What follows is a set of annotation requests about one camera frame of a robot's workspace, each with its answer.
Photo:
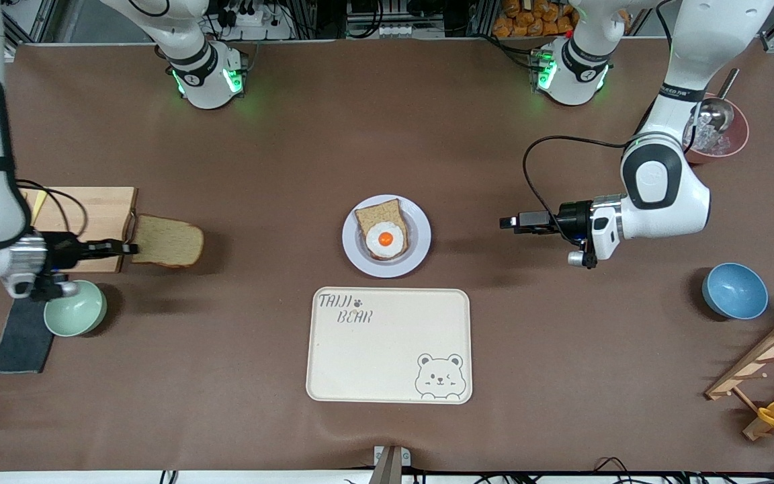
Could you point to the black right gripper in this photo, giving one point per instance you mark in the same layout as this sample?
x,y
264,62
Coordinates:
x,y
63,249

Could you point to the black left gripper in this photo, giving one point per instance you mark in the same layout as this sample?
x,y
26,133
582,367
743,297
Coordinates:
x,y
571,217

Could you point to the brown bread slice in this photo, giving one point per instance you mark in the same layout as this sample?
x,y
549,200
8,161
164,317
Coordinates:
x,y
377,214
172,242

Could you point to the white round plate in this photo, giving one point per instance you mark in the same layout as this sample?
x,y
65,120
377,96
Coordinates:
x,y
353,255

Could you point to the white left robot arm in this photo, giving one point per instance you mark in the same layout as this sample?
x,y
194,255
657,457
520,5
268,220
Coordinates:
x,y
656,181

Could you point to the wooden cutting board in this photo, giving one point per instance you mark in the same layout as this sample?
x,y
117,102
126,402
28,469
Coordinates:
x,y
105,202

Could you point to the pale green bowl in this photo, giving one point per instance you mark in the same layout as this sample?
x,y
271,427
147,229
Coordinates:
x,y
78,312

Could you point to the dark grey cloth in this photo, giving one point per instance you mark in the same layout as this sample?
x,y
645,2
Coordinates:
x,y
21,343

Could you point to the fried egg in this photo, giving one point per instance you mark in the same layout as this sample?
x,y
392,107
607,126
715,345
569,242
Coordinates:
x,y
387,250

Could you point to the cream bear print tray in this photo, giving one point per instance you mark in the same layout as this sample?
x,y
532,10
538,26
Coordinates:
x,y
387,349

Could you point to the clear ice cubes pile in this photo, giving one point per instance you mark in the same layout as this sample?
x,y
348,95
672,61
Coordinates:
x,y
706,141

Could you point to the orange snack packets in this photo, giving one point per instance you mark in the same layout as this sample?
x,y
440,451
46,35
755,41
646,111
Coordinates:
x,y
535,20

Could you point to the blue bowl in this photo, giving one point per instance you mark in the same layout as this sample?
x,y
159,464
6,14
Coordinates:
x,y
735,291

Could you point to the metal scoop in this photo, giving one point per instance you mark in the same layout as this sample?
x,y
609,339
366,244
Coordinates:
x,y
716,114

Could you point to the pink bowl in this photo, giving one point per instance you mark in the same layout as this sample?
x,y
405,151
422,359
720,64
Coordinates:
x,y
738,144

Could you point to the white socket strip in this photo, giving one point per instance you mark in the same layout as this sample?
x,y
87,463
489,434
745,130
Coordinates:
x,y
410,30

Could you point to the wooden peg rack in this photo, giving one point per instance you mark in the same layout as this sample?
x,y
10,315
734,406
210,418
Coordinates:
x,y
763,356

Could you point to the white power strip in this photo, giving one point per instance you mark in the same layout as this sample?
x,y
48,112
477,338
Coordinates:
x,y
256,20

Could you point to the aluminium camera post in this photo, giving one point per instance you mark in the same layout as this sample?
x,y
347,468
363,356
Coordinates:
x,y
390,464

